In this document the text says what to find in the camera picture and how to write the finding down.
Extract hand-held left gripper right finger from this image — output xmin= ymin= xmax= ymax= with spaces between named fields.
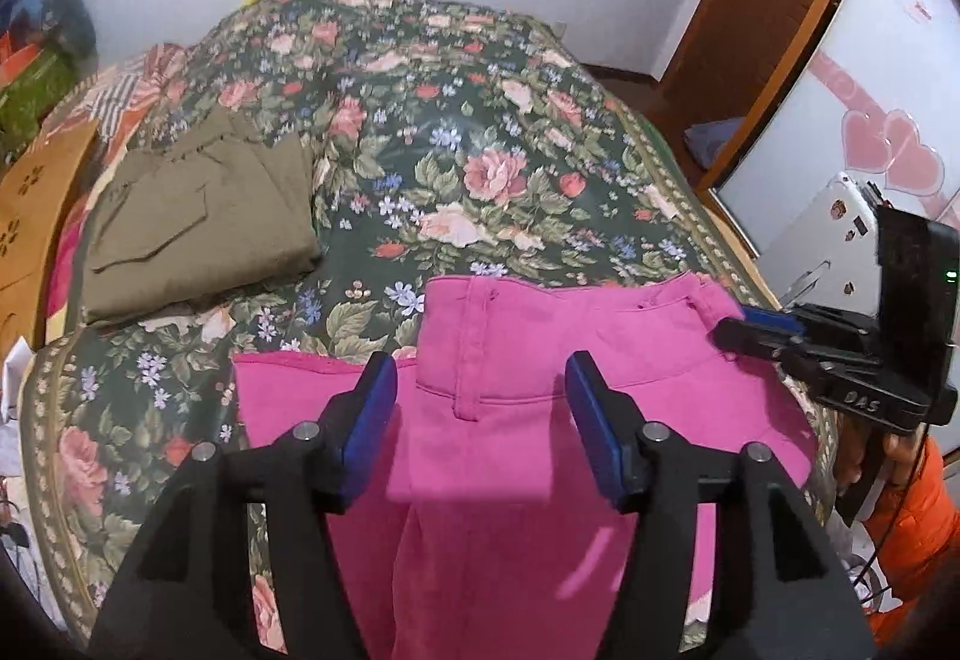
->
xmin=564 ymin=351 xmax=878 ymax=660

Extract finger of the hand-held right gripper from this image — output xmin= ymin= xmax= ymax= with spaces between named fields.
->
xmin=709 ymin=319 xmax=807 ymax=365
xmin=739 ymin=304 xmax=809 ymax=337

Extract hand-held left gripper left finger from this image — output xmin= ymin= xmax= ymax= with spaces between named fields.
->
xmin=88 ymin=352 xmax=398 ymax=660

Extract pink pants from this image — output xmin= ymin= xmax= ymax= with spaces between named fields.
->
xmin=232 ymin=274 xmax=818 ymax=660

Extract olive green folded pants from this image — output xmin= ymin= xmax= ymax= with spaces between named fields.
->
xmin=79 ymin=105 xmax=325 ymax=329

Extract person's right hand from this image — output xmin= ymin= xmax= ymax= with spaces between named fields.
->
xmin=835 ymin=433 xmax=863 ymax=488

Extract white case with stickers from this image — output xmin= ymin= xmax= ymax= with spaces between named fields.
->
xmin=757 ymin=172 xmax=893 ymax=310

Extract purple grey cloth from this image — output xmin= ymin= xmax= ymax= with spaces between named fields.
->
xmin=684 ymin=118 xmax=745 ymax=170

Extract white heart-print wardrobe door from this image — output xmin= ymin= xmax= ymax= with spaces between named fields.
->
xmin=712 ymin=0 xmax=960 ymax=256

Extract floral bed blanket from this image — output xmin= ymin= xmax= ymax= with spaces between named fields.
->
xmin=19 ymin=0 xmax=841 ymax=660

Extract white crumpled cloth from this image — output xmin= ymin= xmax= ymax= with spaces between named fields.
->
xmin=0 ymin=337 xmax=50 ymax=556

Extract wooden folding table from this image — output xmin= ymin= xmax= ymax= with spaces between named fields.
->
xmin=0 ymin=120 xmax=102 ymax=353

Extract striped orange blanket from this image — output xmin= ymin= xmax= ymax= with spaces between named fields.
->
xmin=45 ymin=41 xmax=190 ymax=145

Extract green fabric bag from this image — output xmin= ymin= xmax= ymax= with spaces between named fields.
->
xmin=0 ymin=49 xmax=76 ymax=140

